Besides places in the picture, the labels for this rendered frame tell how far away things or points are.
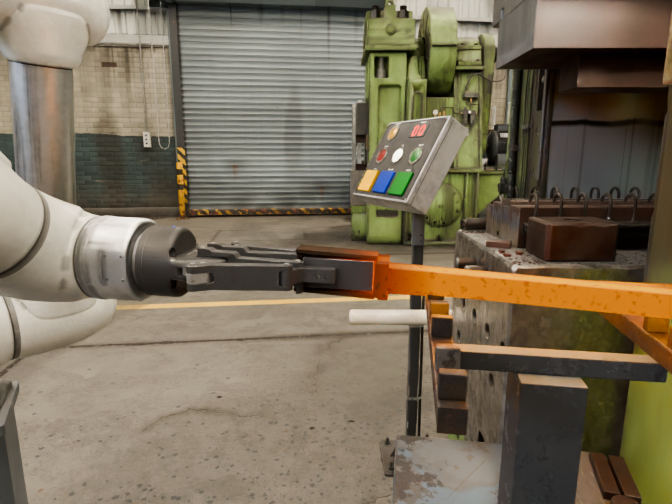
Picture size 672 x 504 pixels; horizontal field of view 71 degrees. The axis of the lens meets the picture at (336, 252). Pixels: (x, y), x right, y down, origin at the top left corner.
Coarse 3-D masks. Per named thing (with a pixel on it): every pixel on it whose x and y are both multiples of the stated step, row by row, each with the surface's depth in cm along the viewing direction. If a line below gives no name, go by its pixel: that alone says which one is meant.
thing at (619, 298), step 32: (320, 256) 47; (352, 256) 46; (384, 256) 48; (320, 288) 47; (384, 288) 45; (416, 288) 45; (448, 288) 45; (480, 288) 44; (512, 288) 44; (544, 288) 44; (576, 288) 43; (608, 288) 43; (640, 288) 44
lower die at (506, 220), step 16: (496, 208) 101; (512, 208) 91; (528, 208) 87; (544, 208) 87; (576, 208) 87; (592, 208) 87; (624, 208) 87; (640, 208) 87; (496, 224) 101; (512, 224) 91; (512, 240) 91; (624, 240) 88; (640, 240) 88
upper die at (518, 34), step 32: (544, 0) 80; (576, 0) 80; (608, 0) 80; (640, 0) 80; (512, 32) 91; (544, 32) 81; (576, 32) 81; (608, 32) 81; (640, 32) 81; (512, 64) 96; (544, 64) 96
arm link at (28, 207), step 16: (0, 160) 41; (0, 176) 39; (16, 176) 42; (0, 192) 38; (16, 192) 40; (32, 192) 43; (0, 208) 38; (16, 208) 40; (32, 208) 42; (0, 224) 39; (16, 224) 40; (32, 224) 42; (0, 240) 39; (16, 240) 41; (32, 240) 43; (0, 256) 40; (16, 256) 42; (0, 272) 42
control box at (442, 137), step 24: (432, 120) 139; (456, 120) 133; (384, 144) 158; (408, 144) 144; (432, 144) 133; (456, 144) 135; (384, 168) 150; (408, 168) 138; (432, 168) 133; (360, 192) 157; (408, 192) 132; (432, 192) 134
